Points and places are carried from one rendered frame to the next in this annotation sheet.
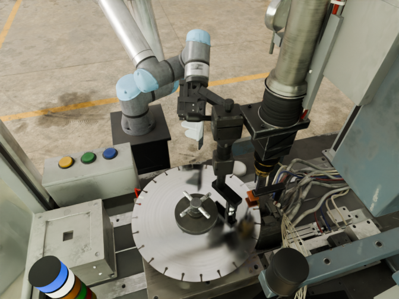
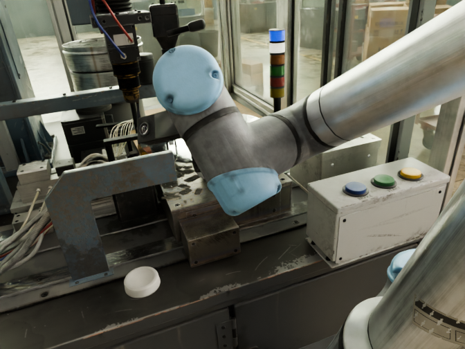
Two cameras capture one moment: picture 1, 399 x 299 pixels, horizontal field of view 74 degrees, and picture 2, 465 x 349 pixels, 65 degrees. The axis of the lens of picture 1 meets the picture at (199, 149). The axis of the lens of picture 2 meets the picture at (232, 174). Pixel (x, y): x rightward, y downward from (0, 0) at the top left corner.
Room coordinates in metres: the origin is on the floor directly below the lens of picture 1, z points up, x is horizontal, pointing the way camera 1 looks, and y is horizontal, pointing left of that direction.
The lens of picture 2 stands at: (1.21, 0.03, 1.29)
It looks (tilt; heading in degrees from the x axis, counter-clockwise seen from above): 28 degrees down; 177
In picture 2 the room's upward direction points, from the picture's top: 4 degrees counter-clockwise
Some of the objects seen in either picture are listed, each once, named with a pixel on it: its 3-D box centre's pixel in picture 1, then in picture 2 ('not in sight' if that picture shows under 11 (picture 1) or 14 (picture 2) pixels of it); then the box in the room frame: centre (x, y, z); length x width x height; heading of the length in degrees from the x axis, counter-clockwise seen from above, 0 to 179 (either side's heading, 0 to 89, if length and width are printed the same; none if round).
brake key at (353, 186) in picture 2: (110, 153); (355, 190); (0.60, 0.30, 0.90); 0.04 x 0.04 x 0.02
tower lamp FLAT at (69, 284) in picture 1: (57, 280); (277, 46); (0.13, 0.23, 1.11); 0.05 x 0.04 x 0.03; 16
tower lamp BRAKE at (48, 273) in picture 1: (48, 273); (277, 34); (0.13, 0.23, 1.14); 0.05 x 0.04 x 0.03; 16
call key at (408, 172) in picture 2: (66, 162); (410, 175); (0.56, 0.44, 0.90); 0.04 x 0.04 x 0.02
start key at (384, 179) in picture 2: (88, 158); (383, 182); (0.58, 0.37, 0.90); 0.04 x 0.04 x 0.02
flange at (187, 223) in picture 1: (196, 210); not in sight; (0.34, 0.01, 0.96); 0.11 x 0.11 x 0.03
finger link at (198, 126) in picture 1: (192, 125); not in sight; (0.54, 0.02, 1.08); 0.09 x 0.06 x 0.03; 177
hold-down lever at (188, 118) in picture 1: (206, 122); (184, 27); (0.41, -0.01, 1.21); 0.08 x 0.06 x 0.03; 106
